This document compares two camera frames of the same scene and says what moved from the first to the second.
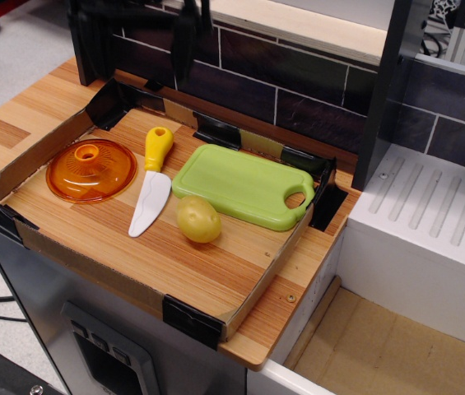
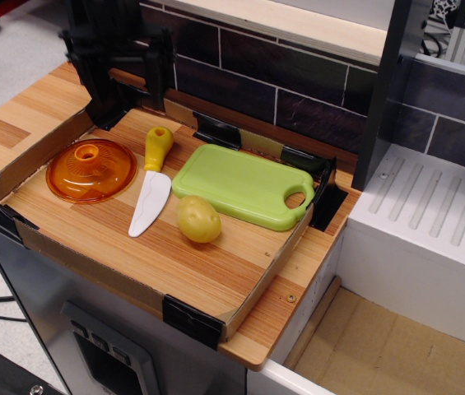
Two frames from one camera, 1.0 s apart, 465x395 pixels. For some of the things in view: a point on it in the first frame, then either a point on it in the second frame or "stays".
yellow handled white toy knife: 158,183 stays
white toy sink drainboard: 423,239 stays
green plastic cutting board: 248,188 stays
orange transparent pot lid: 90,171 stays
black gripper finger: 192,23 -> 158,67
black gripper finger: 91,25 -> 106,104
